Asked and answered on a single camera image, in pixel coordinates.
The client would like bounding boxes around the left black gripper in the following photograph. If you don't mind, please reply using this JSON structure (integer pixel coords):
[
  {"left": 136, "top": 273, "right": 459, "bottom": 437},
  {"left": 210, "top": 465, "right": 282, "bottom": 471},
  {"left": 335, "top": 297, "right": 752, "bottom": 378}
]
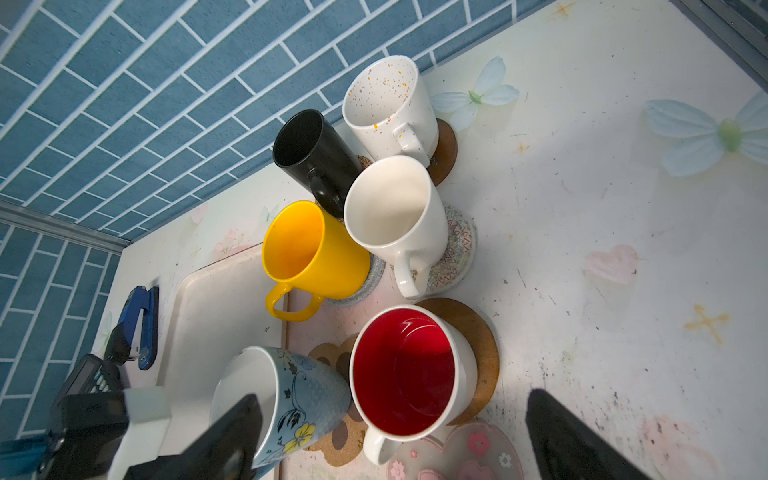
[{"left": 35, "top": 389, "right": 172, "bottom": 480}]

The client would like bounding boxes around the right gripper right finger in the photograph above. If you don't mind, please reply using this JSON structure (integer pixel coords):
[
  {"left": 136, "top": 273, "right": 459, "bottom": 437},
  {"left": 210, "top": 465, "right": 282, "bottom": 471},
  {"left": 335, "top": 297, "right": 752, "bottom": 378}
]
[{"left": 525, "top": 389, "right": 647, "bottom": 479}]

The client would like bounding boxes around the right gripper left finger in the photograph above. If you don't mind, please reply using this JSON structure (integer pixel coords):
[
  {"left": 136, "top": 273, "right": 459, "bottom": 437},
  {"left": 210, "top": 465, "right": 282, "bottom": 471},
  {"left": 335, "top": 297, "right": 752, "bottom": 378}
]
[{"left": 124, "top": 393, "right": 263, "bottom": 479}]

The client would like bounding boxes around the light blue floral mug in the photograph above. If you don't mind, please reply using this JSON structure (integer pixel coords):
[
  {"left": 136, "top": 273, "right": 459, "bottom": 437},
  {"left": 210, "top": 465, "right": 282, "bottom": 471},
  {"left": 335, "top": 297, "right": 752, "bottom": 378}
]
[{"left": 210, "top": 346, "right": 352, "bottom": 479}]

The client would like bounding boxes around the pink flower coaster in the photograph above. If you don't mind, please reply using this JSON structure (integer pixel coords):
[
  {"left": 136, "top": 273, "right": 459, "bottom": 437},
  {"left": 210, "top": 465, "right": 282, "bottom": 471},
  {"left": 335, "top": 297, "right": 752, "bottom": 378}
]
[{"left": 385, "top": 420, "right": 524, "bottom": 479}]

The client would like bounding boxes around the brown cork round coaster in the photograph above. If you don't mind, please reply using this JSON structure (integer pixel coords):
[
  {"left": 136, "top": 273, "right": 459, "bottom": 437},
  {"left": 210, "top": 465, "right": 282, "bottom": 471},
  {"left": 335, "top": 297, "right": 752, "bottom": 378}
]
[{"left": 417, "top": 297, "right": 500, "bottom": 426}]

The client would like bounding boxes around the brown paw print coaster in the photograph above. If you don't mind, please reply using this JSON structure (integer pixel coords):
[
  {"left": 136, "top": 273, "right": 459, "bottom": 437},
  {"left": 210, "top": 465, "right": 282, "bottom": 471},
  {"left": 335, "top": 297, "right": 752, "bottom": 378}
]
[{"left": 308, "top": 334, "right": 368, "bottom": 467}]

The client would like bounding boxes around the beige serving tray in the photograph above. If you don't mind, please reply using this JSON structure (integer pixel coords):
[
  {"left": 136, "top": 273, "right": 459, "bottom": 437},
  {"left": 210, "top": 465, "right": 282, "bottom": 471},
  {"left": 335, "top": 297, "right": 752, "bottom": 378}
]
[{"left": 157, "top": 245, "right": 286, "bottom": 456}]

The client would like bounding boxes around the red inside mug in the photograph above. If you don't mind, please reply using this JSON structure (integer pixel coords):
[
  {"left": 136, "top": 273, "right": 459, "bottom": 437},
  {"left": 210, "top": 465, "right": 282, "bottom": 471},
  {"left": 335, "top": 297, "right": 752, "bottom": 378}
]
[{"left": 349, "top": 305, "right": 478, "bottom": 465}]

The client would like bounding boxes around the yellow mug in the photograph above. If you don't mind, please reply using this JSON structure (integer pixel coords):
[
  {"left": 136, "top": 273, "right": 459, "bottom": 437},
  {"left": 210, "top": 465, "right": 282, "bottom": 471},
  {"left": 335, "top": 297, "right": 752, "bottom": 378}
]
[{"left": 262, "top": 200, "right": 371, "bottom": 322}]

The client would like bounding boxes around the cream white mug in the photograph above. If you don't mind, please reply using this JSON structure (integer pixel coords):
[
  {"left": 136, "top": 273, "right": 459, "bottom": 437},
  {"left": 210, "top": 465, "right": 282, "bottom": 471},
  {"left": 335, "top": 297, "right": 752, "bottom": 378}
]
[{"left": 344, "top": 155, "right": 449, "bottom": 299}]

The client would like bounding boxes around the black mug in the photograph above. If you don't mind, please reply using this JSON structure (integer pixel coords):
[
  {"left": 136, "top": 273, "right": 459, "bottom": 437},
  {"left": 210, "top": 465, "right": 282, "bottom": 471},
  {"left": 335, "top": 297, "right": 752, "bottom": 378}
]
[{"left": 273, "top": 109, "right": 362, "bottom": 219}]

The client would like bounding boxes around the white speckled mug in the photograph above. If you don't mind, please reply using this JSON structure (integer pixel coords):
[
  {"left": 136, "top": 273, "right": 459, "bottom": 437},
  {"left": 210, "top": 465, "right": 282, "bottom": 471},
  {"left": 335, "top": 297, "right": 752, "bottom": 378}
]
[{"left": 342, "top": 55, "right": 439, "bottom": 167}]

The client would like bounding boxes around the dark brown wooden coaster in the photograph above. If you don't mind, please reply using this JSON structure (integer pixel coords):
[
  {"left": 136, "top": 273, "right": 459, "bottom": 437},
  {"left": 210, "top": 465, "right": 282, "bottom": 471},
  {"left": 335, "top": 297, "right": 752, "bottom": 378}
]
[{"left": 427, "top": 118, "right": 458, "bottom": 186}]

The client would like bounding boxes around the black calculator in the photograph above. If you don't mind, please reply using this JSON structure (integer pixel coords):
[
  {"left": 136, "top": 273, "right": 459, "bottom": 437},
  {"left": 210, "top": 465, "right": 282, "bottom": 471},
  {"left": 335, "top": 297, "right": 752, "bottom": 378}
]
[{"left": 54, "top": 354, "right": 124, "bottom": 403}]

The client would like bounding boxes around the blue stapler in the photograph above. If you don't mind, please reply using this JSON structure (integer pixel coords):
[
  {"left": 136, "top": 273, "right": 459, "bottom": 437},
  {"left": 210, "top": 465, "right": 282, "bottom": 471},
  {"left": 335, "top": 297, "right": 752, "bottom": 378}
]
[{"left": 103, "top": 286, "right": 159, "bottom": 370}]

